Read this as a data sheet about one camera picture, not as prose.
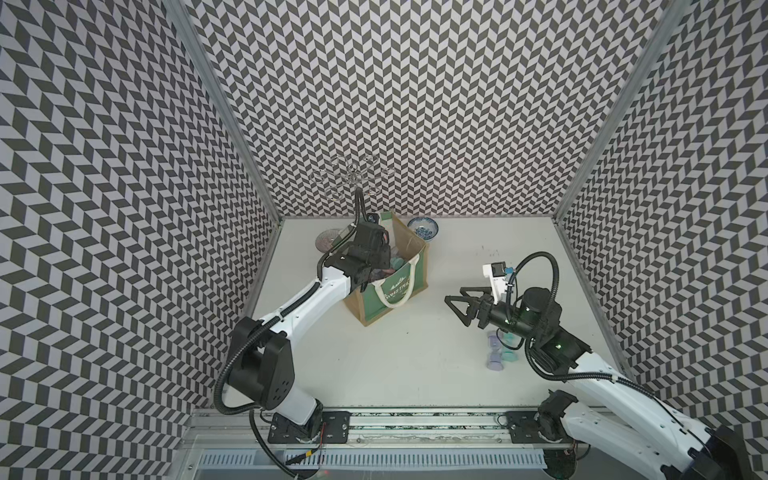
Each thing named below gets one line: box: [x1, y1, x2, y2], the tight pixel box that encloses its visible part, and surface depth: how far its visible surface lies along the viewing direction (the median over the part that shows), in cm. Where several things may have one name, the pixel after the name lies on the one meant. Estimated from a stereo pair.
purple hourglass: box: [486, 330, 504, 371], surface depth 84 cm
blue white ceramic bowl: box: [407, 216, 439, 241], surface depth 114 cm
